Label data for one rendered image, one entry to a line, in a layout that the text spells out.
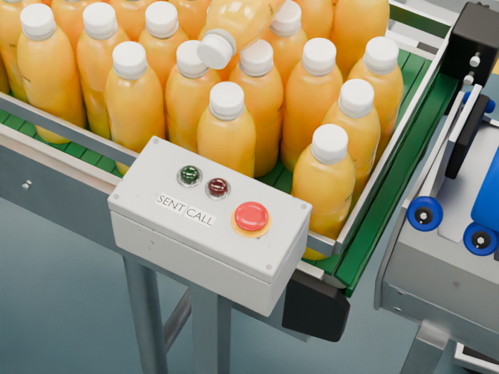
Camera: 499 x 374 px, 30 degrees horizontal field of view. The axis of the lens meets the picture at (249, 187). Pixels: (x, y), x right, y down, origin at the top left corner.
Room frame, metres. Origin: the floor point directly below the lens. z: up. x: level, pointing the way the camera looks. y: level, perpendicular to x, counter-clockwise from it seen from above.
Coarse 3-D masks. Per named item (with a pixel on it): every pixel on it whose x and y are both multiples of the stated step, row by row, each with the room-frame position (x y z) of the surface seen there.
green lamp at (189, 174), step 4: (184, 168) 0.58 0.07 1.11; (188, 168) 0.58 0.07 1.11; (192, 168) 0.58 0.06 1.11; (196, 168) 0.58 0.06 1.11; (180, 172) 0.57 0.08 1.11; (184, 172) 0.57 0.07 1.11; (188, 172) 0.57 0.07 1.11; (192, 172) 0.57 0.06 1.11; (196, 172) 0.57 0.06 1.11; (180, 176) 0.57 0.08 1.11; (184, 176) 0.57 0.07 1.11; (188, 176) 0.57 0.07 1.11; (192, 176) 0.57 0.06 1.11; (196, 176) 0.57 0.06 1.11; (184, 180) 0.57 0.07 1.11; (188, 180) 0.56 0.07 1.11; (192, 180) 0.56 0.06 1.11; (196, 180) 0.57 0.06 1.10
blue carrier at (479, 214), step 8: (496, 152) 0.59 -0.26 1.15; (496, 160) 0.58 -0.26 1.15; (496, 168) 0.58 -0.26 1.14; (488, 176) 0.58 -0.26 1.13; (496, 176) 0.57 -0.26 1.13; (488, 184) 0.57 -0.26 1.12; (496, 184) 0.57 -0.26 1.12; (480, 192) 0.57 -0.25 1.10; (488, 192) 0.57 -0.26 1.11; (496, 192) 0.57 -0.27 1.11; (480, 200) 0.57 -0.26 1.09; (488, 200) 0.57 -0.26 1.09; (496, 200) 0.56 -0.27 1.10; (472, 208) 0.58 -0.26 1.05; (480, 208) 0.57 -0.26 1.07; (488, 208) 0.56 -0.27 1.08; (496, 208) 0.56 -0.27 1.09; (472, 216) 0.58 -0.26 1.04; (480, 216) 0.57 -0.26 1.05; (488, 216) 0.57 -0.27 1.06; (496, 216) 0.56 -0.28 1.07; (480, 224) 0.58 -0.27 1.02; (488, 224) 0.57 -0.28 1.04; (496, 224) 0.56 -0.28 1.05
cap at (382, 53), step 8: (376, 40) 0.77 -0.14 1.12; (384, 40) 0.77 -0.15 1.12; (392, 40) 0.77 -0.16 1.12; (368, 48) 0.76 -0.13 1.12; (376, 48) 0.76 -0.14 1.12; (384, 48) 0.76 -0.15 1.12; (392, 48) 0.76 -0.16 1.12; (368, 56) 0.75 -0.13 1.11; (376, 56) 0.75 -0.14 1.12; (384, 56) 0.75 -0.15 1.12; (392, 56) 0.75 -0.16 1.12; (368, 64) 0.75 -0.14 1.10; (376, 64) 0.74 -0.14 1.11; (384, 64) 0.74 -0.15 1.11; (392, 64) 0.75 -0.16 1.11
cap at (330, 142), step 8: (320, 128) 0.64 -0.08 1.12; (328, 128) 0.64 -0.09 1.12; (336, 128) 0.64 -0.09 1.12; (320, 136) 0.63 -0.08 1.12; (328, 136) 0.63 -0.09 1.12; (336, 136) 0.63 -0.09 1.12; (344, 136) 0.63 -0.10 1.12; (320, 144) 0.61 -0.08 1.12; (328, 144) 0.61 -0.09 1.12; (336, 144) 0.62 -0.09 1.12; (344, 144) 0.62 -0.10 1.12; (320, 152) 0.61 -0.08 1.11; (328, 152) 0.61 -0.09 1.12; (336, 152) 0.61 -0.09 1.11; (344, 152) 0.61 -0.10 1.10
